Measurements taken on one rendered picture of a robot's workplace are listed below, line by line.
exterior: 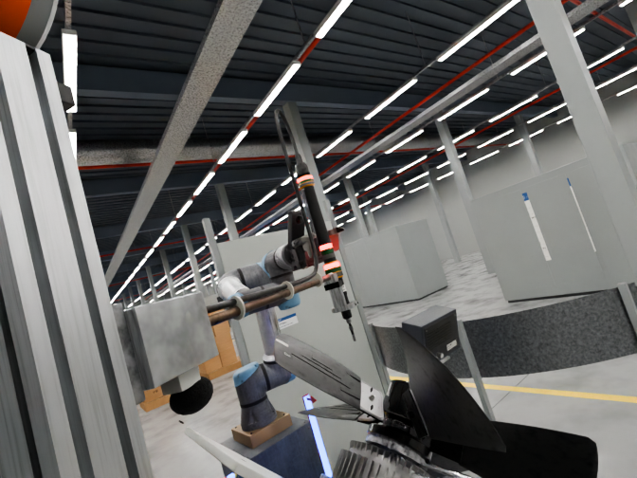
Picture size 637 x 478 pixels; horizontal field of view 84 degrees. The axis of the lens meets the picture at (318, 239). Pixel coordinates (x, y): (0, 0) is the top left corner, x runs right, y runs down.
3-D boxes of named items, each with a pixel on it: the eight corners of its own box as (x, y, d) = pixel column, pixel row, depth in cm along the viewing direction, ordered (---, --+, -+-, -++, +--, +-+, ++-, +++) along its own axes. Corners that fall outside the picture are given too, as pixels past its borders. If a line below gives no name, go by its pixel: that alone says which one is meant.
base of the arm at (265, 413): (235, 429, 149) (228, 405, 150) (264, 412, 159) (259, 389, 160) (253, 433, 138) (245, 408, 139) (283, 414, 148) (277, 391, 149)
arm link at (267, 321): (262, 385, 159) (233, 266, 153) (293, 372, 164) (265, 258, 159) (269, 396, 148) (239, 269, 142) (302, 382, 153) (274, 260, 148)
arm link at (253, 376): (237, 401, 153) (228, 370, 154) (266, 388, 158) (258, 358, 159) (241, 407, 142) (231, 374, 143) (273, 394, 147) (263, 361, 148)
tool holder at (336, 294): (353, 309, 87) (340, 271, 88) (326, 317, 89) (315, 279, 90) (360, 303, 95) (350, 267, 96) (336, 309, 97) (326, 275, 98)
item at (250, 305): (191, 334, 39) (189, 321, 39) (182, 337, 40) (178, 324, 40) (334, 279, 90) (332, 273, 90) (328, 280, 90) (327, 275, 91)
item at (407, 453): (411, 456, 70) (414, 446, 71) (354, 433, 80) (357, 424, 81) (436, 477, 78) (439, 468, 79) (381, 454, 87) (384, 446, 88)
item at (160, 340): (145, 404, 28) (118, 301, 29) (83, 417, 30) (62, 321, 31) (221, 361, 38) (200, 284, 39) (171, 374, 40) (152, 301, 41)
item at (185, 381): (195, 420, 34) (182, 370, 35) (164, 426, 36) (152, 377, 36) (226, 397, 39) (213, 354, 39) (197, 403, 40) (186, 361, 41)
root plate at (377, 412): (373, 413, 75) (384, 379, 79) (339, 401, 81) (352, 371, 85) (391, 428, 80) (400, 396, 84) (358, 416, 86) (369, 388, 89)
